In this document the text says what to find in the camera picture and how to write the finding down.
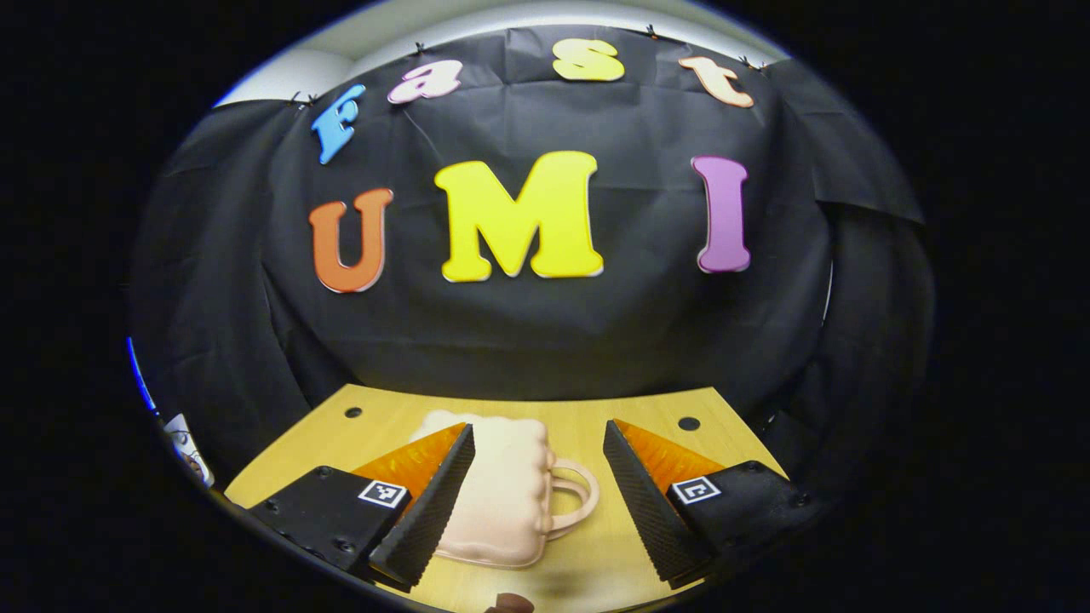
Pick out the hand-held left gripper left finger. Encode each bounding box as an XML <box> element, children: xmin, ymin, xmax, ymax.
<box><xmin>245</xmin><ymin>421</ymin><xmax>477</xmax><ymax>592</ymax></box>

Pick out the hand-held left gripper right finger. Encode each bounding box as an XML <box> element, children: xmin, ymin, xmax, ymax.
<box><xmin>602</xmin><ymin>417</ymin><xmax>824</xmax><ymax>591</ymax></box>

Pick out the pink suitcase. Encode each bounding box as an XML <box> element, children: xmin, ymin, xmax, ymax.
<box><xmin>411</xmin><ymin>410</ymin><xmax>600</xmax><ymax>570</ymax></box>

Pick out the black backdrop cloth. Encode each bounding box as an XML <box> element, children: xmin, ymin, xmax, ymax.
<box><xmin>128</xmin><ymin>26</ymin><xmax>938</xmax><ymax>486</ymax></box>

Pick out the white printed object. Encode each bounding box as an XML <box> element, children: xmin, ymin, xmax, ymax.
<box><xmin>162</xmin><ymin>413</ymin><xmax>215</xmax><ymax>489</ymax></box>

